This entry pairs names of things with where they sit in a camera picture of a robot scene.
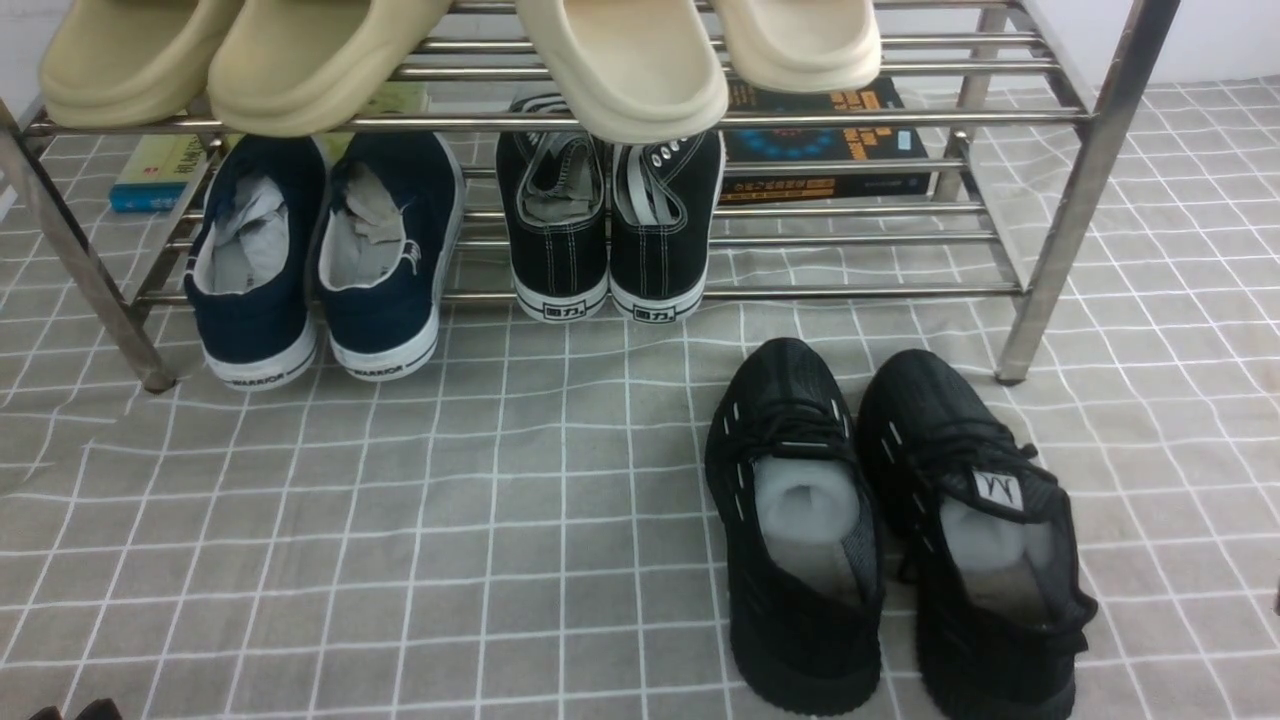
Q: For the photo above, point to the cream slipper right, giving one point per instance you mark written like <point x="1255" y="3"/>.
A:
<point x="802" y="47"/>

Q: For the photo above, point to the dark object bottom left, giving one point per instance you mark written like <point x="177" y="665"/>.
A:
<point x="102" y="709"/>

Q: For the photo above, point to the navy sneaker right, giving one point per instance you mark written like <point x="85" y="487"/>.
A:
<point x="393" y="218"/>

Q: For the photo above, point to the green blue book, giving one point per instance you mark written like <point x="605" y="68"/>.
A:
<point x="162" y="166"/>

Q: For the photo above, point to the navy sneaker left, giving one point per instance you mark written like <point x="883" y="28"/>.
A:
<point x="246" y="271"/>

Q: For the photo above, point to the black canvas sneaker right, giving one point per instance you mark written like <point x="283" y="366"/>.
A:
<point x="664" y="197"/>

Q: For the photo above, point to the black knit sneaker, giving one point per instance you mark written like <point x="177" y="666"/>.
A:
<point x="804" y="539"/>
<point x="989" y="543"/>

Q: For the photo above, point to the cream slipper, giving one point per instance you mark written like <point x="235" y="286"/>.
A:
<point x="631" y="72"/>
<point x="802" y="47"/>

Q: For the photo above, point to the grey checked floor cloth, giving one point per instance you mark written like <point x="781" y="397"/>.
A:
<point x="520" y="530"/>

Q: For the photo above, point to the cream slipper centre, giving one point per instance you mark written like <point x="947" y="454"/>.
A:
<point x="631" y="72"/>

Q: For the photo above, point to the black canvas sneaker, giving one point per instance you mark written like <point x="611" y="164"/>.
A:
<point x="552" y="188"/>
<point x="664" y="197"/>

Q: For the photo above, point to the black orange book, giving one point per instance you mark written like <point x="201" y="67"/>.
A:
<point x="811" y="164"/>

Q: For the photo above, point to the tan slipper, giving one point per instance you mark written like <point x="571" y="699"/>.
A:
<point x="128" y="63"/>
<point x="298" y="68"/>

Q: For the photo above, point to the black canvas sneaker left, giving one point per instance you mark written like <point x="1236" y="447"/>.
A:
<point x="552" y="188"/>

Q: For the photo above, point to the navy sneaker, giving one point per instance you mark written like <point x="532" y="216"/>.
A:
<point x="393" y="218"/>
<point x="246" y="271"/>

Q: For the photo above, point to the metal shoe rack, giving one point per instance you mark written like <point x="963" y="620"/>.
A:
<point x="1019" y="156"/>

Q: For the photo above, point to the tan slipper far left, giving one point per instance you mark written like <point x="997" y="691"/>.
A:
<point x="128" y="63"/>

